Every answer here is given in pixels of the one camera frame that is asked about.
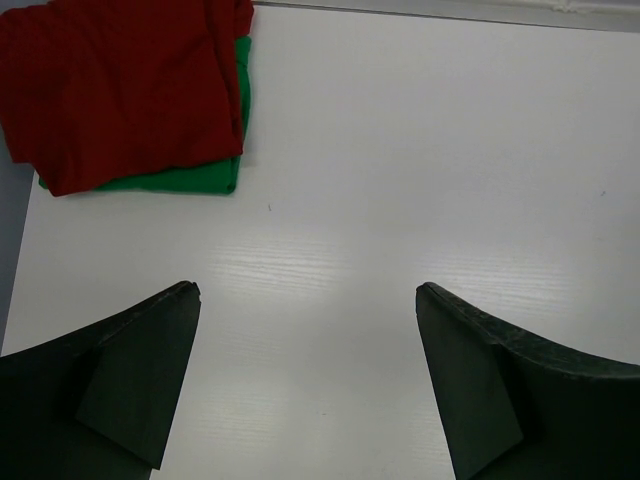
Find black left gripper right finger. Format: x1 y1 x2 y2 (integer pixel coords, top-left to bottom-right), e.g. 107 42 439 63
416 282 639 479

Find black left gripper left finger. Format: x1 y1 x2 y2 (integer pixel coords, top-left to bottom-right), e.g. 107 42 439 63
1 281 201 479

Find folded green t-shirt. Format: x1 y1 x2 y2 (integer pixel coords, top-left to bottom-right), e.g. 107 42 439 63
6 23 251 196

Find folded dark red t-shirt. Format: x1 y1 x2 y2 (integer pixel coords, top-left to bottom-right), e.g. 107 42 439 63
1 1 254 197

